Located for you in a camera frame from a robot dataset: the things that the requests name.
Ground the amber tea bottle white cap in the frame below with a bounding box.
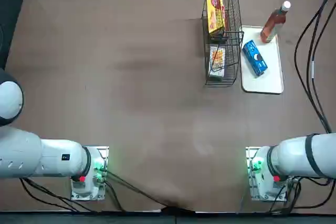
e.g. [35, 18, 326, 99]
[260, 0, 292, 44]

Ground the blue Oreo cookie box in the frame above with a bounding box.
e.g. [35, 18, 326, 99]
[241, 39, 269, 78]

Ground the cream plastic tray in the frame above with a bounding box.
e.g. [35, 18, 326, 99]
[240, 25, 285, 95]

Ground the yellow red biscuit box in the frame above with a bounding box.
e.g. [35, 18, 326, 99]
[206, 0, 227, 36]

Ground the white orange snack box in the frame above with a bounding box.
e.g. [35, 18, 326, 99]
[208, 45, 226, 82]

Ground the black wire shelf rack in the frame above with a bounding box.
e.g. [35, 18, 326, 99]
[201, 0, 245, 88]

